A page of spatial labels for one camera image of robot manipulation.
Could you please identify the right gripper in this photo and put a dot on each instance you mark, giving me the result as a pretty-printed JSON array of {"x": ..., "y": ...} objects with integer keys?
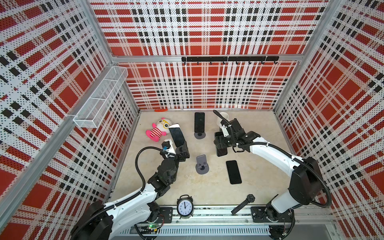
[{"x": 220, "y": 141}]

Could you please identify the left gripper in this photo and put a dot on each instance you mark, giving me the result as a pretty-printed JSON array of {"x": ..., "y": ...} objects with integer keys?
[{"x": 182, "y": 157}]

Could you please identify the green-edged phone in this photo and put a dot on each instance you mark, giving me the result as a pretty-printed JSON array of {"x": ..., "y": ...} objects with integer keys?
[{"x": 177, "y": 135}]

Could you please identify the purple-edged phone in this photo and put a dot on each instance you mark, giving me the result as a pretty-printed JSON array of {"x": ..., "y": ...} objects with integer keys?
[{"x": 199, "y": 123}]

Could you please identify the black phone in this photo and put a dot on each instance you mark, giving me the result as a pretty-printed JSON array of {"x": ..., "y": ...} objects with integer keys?
[{"x": 233, "y": 172}]

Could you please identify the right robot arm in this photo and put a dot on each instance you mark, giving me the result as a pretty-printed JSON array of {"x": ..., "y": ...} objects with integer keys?
[{"x": 307, "y": 185}]

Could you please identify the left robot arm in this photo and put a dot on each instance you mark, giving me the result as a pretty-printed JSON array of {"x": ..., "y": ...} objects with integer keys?
[{"x": 104, "y": 221}]

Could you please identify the grey stand back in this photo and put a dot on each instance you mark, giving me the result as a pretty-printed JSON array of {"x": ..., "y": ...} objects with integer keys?
[{"x": 200, "y": 136}]

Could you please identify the grey stand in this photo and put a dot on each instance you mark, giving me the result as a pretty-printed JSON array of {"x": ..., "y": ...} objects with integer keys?
[
  {"x": 200, "y": 136},
  {"x": 202, "y": 166}
]

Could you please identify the grey stand front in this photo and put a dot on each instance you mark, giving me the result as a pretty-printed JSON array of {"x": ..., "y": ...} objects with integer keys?
[{"x": 202, "y": 166}]

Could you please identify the white mug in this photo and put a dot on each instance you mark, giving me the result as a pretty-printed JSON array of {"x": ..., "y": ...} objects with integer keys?
[{"x": 219, "y": 119}]

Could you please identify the pink white plush toy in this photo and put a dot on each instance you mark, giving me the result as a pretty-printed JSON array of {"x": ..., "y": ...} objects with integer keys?
[{"x": 159, "y": 129}]

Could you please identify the black alarm clock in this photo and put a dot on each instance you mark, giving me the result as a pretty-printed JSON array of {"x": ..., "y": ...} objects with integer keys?
[{"x": 185, "y": 207}]

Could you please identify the black wristwatch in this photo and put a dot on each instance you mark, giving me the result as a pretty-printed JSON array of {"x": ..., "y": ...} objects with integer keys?
[{"x": 249, "y": 199}]

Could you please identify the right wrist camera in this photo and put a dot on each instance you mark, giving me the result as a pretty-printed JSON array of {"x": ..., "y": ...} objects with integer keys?
[{"x": 227, "y": 130}]

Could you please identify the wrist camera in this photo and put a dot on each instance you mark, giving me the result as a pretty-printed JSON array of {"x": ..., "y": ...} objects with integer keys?
[
  {"x": 227, "y": 130},
  {"x": 168, "y": 146}
]

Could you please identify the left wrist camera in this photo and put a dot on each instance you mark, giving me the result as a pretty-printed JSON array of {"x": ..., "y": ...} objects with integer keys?
[{"x": 168, "y": 146}]

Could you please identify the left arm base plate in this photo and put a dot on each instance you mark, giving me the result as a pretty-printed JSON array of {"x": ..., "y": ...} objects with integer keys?
[{"x": 162, "y": 215}]

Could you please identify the black hook rail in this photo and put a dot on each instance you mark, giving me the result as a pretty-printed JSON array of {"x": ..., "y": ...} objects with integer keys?
[{"x": 260, "y": 59}]

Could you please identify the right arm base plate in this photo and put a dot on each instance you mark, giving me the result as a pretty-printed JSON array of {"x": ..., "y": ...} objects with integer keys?
[{"x": 268, "y": 215}]

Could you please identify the white wire basket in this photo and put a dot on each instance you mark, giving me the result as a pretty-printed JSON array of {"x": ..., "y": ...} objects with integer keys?
[{"x": 92, "y": 113}]

